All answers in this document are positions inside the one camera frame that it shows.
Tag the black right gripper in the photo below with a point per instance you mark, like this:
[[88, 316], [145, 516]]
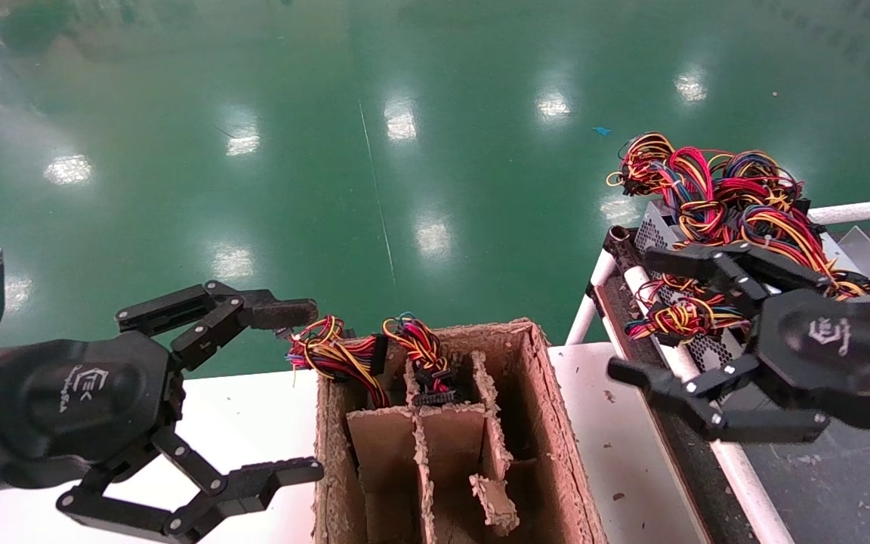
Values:
[[835, 355]]

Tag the white pipe frame cart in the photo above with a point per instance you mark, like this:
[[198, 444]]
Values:
[[741, 491]]

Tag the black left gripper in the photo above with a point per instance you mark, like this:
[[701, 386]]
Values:
[[80, 404]]

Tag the cardboard box with dividers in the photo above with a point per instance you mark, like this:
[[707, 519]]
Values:
[[559, 453]]

